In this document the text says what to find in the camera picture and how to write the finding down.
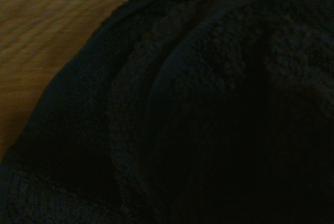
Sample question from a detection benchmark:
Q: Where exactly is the black terry towel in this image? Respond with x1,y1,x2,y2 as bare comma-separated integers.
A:
0,0,334,224

